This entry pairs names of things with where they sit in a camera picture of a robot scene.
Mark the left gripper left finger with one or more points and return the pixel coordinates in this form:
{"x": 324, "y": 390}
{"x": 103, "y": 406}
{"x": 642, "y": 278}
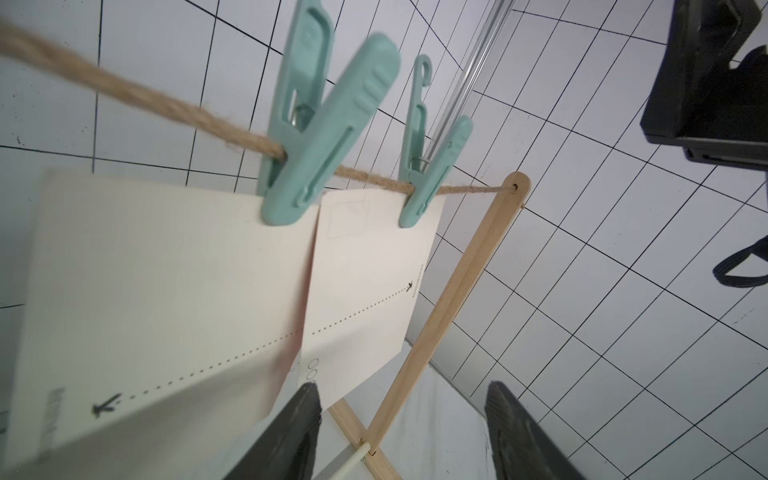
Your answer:
{"x": 287, "y": 448}

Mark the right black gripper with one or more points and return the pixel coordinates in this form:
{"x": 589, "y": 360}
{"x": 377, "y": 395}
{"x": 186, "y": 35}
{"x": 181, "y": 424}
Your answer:
{"x": 715, "y": 112}

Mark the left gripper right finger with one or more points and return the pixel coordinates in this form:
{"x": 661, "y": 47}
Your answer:
{"x": 520, "y": 447}

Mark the white postcard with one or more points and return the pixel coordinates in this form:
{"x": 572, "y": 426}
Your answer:
{"x": 365, "y": 277}
{"x": 160, "y": 324}

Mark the wooden drying rack frame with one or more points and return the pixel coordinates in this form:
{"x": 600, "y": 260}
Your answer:
{"x": 366, "y": 440}

